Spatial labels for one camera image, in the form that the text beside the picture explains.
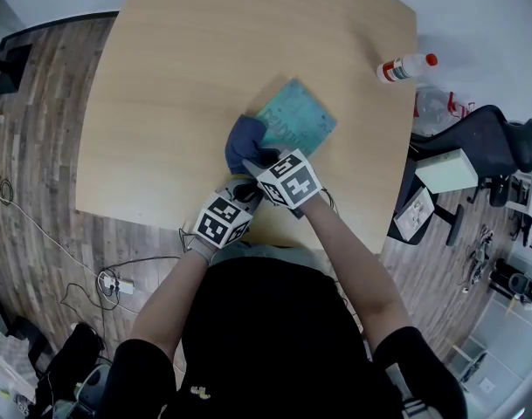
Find teal book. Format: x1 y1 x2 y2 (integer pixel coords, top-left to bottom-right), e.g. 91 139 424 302
252 78 338 159

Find black grey equipment pile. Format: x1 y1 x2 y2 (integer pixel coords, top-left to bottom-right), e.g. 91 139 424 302
27 320 114 419

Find person's right forearm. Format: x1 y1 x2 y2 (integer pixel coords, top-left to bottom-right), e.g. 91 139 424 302
298 192 413 344

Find large clear water jug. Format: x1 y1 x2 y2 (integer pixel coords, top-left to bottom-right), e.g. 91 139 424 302
412 86 474 137

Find grey booklet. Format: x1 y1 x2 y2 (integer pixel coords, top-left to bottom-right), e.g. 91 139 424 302
393 185 435 242

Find white floor cable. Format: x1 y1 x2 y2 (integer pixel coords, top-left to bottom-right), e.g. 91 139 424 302
0 189 103 281

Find grey shoulder strap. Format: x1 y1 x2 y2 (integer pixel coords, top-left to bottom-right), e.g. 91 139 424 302
385 362 428 419

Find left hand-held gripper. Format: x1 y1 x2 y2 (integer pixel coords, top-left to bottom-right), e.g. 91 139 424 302
193 177 266 250

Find person's left forearm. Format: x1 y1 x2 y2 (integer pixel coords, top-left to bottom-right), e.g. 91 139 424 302
129 251 210 353

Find person's grey trousers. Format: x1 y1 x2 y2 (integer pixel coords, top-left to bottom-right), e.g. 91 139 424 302
212 241 332 274

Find grey wrist strap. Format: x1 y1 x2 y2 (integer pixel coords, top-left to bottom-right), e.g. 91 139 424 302
184 233 218 265

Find black mesh office chair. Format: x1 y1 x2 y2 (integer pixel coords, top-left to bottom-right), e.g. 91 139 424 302
386 105 532 247

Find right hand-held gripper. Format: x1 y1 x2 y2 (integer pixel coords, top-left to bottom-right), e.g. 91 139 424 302
240 143 332 220

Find pale green box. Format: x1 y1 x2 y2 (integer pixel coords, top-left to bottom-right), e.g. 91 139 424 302
414 148 479 195

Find clear bottle with red cap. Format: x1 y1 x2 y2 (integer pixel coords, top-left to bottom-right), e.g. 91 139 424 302
376 52 439 85

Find dark blue cloth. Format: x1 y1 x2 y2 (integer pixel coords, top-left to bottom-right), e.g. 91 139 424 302
225 113 280 176

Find person's black shirt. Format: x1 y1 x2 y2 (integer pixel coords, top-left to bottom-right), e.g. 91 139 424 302
103 258 467 419

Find black monitor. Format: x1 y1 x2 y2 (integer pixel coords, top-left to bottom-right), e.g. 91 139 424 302
0 37 33 95

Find white plug adapter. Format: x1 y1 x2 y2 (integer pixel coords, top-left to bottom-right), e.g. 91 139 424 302
97 271 135 296

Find tangled cable bundle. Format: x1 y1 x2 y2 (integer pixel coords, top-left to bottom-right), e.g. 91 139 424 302
461 224 496 294

